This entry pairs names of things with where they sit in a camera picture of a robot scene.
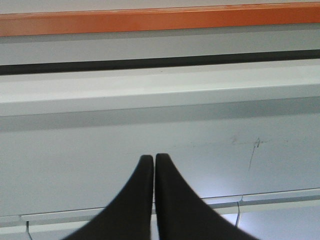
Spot orange sash bar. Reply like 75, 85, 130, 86
0, 1, 320, 37

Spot white fume hood cabinet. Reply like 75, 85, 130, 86
0, 23, 320, 240

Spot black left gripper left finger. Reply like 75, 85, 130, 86
65, 155, 153, 240

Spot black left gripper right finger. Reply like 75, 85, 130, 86
155, 153, 254, 240

